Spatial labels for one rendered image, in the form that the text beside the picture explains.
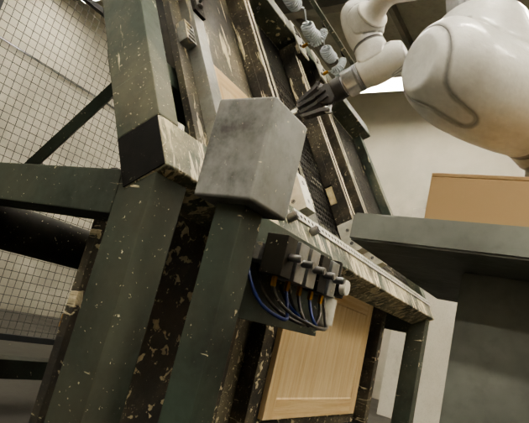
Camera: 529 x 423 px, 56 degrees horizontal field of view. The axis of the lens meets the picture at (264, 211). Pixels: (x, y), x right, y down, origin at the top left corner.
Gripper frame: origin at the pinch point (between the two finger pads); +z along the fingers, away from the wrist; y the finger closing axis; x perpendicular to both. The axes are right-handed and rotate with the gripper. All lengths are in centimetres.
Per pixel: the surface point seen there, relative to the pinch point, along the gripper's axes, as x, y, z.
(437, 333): -359, -24, 43
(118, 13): 69, -5, 9
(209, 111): 43.8, -20.6, 5.7
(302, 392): -59, -77, 48
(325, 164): -41.3, 2.2, 5.1
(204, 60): 43.6, -4.0, 4.0
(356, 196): -65, -5, 3
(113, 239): 69, -59, 17
